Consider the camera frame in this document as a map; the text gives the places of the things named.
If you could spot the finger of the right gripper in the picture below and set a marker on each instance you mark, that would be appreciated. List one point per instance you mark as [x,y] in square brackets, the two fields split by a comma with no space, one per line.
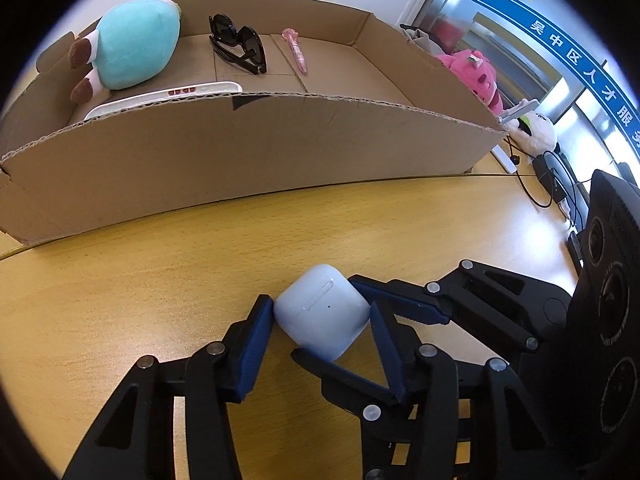
[502,309]
[377,407]

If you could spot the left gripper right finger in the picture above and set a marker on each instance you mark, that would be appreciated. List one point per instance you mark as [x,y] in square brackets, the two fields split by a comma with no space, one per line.
[445,419]

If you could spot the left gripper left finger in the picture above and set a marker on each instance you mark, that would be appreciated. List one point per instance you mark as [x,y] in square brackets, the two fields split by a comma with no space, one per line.
[133,435]

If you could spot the white earbuds case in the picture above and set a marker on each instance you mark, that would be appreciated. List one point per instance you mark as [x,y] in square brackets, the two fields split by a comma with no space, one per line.
[322,312]

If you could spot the white clear phone case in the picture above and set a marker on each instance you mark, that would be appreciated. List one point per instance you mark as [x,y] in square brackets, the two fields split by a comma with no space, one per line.
[162,96]

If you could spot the pink decorated pen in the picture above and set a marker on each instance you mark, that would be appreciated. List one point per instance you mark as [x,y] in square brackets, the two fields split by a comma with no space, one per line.
[290,36]

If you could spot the black sunglasses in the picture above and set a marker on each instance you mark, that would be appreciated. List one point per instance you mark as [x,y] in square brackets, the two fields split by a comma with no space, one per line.
[238,46]

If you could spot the pink pig plush toy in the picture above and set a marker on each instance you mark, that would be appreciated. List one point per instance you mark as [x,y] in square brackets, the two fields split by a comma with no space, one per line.
[131,44]

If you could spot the black power adapter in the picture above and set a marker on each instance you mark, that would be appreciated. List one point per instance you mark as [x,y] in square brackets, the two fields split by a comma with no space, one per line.
[552,175]

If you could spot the white panda plush toy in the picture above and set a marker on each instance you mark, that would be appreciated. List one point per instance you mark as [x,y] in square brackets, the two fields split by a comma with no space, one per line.
[533,132]

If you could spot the pink strawberry bear plush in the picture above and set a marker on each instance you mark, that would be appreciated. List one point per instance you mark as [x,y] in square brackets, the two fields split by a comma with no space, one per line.
[475,71]

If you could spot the brown cardboard box tray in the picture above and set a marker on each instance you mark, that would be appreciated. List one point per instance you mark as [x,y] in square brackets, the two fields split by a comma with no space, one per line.
[373,106]

